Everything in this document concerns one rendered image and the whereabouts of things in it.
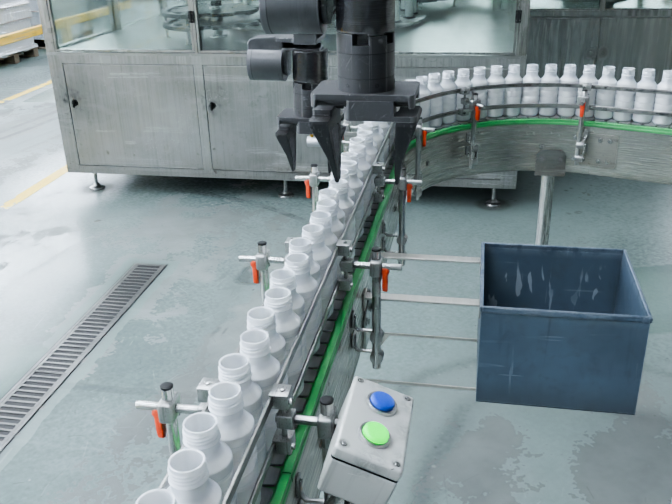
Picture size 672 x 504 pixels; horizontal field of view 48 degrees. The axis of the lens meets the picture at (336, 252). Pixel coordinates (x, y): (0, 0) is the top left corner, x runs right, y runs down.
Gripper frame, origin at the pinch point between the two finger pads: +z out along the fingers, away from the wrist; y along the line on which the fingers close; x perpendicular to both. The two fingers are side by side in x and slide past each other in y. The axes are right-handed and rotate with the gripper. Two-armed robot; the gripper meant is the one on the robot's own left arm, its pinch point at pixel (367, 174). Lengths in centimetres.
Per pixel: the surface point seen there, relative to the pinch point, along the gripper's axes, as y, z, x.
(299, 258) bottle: -15.3, 24.1, 28.8
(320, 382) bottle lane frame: -10.5, 40.0, 18.9
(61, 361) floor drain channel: -151, 140, 160
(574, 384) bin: 32, 61, 55
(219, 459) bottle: -13.7, 26.9, -15.2
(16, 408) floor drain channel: -152, 140, 128
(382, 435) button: 2.5, 28.0, -7.3
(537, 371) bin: 25, 59, 55
